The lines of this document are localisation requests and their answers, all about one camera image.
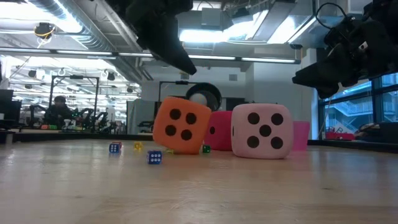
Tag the small lime die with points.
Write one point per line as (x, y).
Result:
(169, 151)

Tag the large red plush die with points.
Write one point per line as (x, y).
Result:
(220, 130)

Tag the red flat box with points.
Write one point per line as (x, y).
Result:
(339, 136)

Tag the black workstation frame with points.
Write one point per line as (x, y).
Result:
(74, 76)
(174, 82)

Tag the grey partition panel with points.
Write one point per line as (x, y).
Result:
(140, 116)

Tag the person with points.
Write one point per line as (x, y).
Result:
(59, 113)

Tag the white cylinder cup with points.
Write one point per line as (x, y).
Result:
(214, 93)

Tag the long ceiling light bar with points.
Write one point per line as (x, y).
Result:
(84, 53)

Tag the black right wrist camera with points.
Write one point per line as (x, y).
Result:
(337, 35)

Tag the small green die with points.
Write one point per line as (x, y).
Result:
(206, 148)

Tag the grey wall vent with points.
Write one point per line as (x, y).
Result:
(233, 77)
(184, 76)

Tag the window with black frame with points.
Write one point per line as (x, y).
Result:
(351, 115)

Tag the black aluminium table frame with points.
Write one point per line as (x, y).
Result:
(77, 137)

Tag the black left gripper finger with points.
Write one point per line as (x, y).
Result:
(155, 43)
(177, 37)

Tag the pink translucent plastic bin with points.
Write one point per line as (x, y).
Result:
(301, 137)

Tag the large orange plush die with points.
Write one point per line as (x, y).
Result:
(182, 124)

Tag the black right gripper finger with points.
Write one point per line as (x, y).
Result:
(329, 91)
(323, 76)

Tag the small blue die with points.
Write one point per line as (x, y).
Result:
(154, 157)
(114, 148)

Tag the white ball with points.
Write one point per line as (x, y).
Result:
(199, 99)

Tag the black background robot arm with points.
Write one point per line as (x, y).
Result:
(87, 115)

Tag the small yellow die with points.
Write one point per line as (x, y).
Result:
(138, 145)

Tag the large pink plush die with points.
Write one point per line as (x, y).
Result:
(262, 130)

